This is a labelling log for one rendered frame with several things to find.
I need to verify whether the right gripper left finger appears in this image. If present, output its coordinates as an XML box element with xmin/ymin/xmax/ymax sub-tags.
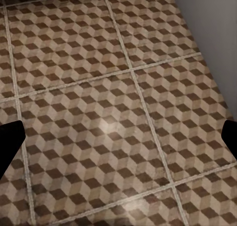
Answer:
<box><xmin>0</xmin><ymin>120</ymin><xmax>26</xmax><ymax>180</ymax></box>

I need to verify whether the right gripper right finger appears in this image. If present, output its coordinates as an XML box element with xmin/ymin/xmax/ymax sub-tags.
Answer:
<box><xmin>221</xmin><ymin>120</ymin><xmax>237</xmax><ymax>160</ymax></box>

